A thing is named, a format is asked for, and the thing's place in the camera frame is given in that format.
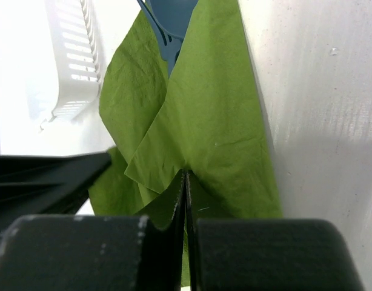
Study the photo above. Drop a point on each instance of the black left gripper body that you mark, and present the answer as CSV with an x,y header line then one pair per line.
x,y
34,185

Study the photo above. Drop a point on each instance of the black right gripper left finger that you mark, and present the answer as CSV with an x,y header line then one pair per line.
x,y
66,252

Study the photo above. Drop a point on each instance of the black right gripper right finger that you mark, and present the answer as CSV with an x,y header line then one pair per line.
x,y
226,253

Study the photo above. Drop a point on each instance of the green paper napkin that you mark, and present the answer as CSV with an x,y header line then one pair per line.
x,y
204,116

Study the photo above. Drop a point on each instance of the dark blue plastic fork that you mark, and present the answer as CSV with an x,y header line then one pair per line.
x,y
169,47

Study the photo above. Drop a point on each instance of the dark blue plastic spoon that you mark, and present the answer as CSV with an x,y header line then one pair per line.
x,y
173,16

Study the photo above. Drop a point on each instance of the white slotted cutlery tray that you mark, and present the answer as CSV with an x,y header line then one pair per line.
x,y
76,55

